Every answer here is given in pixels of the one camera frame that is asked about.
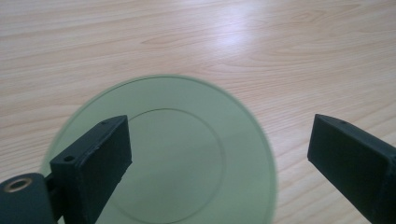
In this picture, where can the green round plate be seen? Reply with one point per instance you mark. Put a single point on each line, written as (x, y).
(186, 149)

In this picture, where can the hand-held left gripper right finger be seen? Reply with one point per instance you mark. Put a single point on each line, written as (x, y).
(355, 161)

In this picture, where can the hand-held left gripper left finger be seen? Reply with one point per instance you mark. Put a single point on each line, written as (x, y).
(93, 165)

